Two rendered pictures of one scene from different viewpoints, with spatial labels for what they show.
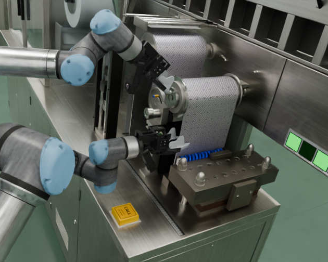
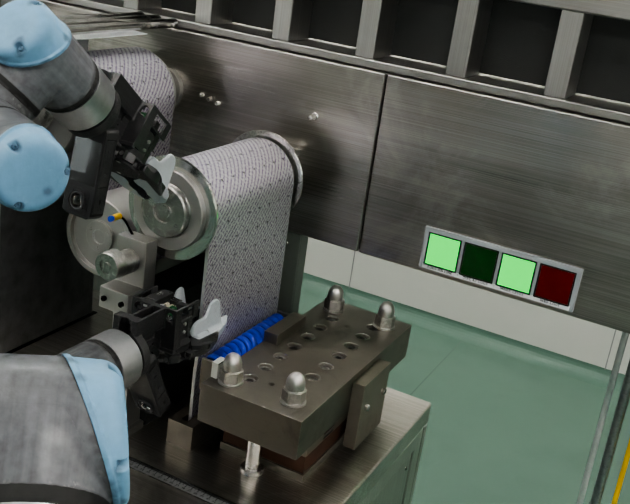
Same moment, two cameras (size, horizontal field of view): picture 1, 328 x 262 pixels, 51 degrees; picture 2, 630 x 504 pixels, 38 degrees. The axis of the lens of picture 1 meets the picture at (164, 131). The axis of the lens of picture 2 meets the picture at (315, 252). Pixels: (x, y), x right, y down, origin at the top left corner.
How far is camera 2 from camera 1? 0.42 m
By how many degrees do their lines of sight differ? 29
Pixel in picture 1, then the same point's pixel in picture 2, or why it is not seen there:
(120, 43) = (75, 84)
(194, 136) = (227, 297)
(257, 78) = (320, 131)
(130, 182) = not seen: hidden behind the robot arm
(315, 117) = (480, 187)
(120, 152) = not seen: hidden behind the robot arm
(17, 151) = (4, 415)
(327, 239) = (439, 477)
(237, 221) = (379, 465)
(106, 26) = (47, 43)
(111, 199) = not seen: outside the picture
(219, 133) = (269, 277)
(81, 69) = (51, 163)
